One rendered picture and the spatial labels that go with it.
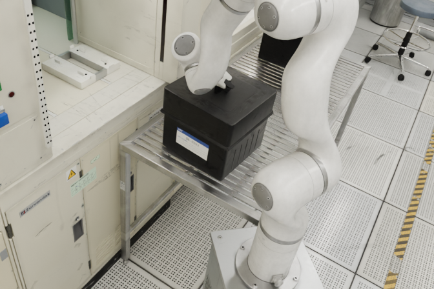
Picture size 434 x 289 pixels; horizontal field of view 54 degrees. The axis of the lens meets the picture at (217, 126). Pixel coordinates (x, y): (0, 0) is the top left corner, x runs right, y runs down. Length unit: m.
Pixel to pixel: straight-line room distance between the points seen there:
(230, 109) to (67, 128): 0.54
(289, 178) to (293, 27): 0.33
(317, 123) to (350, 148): 2.15
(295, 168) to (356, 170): 1.97
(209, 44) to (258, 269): 0.62
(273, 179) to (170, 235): 1.38
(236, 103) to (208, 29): 0.39
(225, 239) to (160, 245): 0.93
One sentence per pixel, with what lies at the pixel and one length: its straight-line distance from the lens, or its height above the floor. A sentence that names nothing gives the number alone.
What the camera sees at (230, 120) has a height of 1.01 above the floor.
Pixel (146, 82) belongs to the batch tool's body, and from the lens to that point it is 1.69.
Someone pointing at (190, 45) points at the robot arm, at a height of 1.27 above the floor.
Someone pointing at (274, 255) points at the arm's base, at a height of 0.90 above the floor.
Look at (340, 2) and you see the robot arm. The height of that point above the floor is 1.52.
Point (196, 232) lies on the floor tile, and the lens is 2.26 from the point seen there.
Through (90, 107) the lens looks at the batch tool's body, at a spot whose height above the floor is 0.87.
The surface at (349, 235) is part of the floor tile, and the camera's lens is 2.50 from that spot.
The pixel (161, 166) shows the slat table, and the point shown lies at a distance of 1.49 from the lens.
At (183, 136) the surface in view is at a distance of 1.46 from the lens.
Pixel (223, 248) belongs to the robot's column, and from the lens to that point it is 1.29.
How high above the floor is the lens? 1.81
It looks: 38 degrees down
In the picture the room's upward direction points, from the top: 10 degrees clockwise
